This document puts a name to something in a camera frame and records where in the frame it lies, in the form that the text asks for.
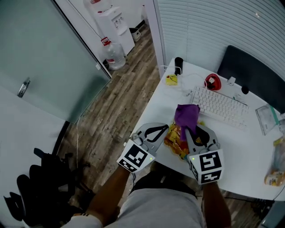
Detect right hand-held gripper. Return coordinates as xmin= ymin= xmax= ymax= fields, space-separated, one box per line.
xmin=184 ymin=124 xmax=224 ymax=185

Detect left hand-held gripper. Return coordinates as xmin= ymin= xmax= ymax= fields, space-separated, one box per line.
xmin=116 ymin=122 xmax=169 ymax=173

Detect yellow orange printed mouse pad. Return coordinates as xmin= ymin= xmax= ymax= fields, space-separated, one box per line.
xmin=163 ymin=121 xmax=206 ymax=160

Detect purple cloth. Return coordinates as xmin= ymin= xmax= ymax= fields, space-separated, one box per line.
xmin=174 ymin=103 xmax=201 ymax=142

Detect person's left forearm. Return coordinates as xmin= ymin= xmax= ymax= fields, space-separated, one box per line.
xmin=84 ymin=166 xmax=131 ymax=228

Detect person's right forearm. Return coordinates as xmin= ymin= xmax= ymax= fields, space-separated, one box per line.
xmin=201 ymin=180 xmax=232 ymax=228

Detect white keyboard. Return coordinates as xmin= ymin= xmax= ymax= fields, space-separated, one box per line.
xmin=191 ymin=86 xmax=250 ymax=131

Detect yellow small box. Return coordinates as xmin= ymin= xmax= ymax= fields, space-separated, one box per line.
xmin=165 ymin=74 xmax=179 ymax=86

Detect red heart-shaped object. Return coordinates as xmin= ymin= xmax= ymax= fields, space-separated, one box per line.
xmin=204 ymin=73 xmax=222 ymax=91

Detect clear plastic zip bag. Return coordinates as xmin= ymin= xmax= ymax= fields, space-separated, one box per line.
xmin=255 ymin=103 xmax=281 ymax=136

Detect black cylinder speaker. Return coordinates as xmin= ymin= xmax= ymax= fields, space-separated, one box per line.
xmin=174 ymin=57 xmax=184 ymax=77

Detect person's grey shorts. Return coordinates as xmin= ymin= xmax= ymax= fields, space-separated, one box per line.
xmin=104 ymin=188 xmax=207 ymax=228

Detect black monitor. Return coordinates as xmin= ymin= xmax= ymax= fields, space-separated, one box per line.
xmin=216 ymin=45 xmax=285 ymax=114

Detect clear snack bag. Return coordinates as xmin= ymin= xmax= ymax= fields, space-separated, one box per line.
xmin=264 ymin=135 xmax=285 ymax=187

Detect clear water jug red cap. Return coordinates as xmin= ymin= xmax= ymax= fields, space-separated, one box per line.
xmin=100 ymin=37 xmax=126 ymax=71

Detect white waste bin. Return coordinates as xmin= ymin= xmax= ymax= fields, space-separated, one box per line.
xmin=129 ymin=27 xmax=142 ymax=42

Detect white window blinds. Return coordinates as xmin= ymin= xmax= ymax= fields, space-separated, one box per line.
xmin=157 ymin=0 xmax=285 ymax=77

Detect white water dispenser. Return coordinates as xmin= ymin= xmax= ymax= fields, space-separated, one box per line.
xmin=95 ymin=6 xmax=136 ymax=57

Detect person's white sleeve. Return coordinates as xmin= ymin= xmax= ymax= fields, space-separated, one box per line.
xmin=64 ymin=212 xmax=103 ymax=228

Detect black office chair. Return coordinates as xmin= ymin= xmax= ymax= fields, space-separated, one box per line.
xmin=4 ymin=147 xmax=97 ymax=228

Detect frosted glass door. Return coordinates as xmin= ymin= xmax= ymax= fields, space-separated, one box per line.
xmin=0 ymin=0 xmax=112 ymax=125

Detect white cable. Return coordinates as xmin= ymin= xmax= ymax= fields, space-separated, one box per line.
xmin=160 ymin=65 xmax=207 ymax=97

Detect metal door handle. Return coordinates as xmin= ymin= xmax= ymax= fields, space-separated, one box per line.
xmin=17 ymin=77 xmax=31 ymax=98

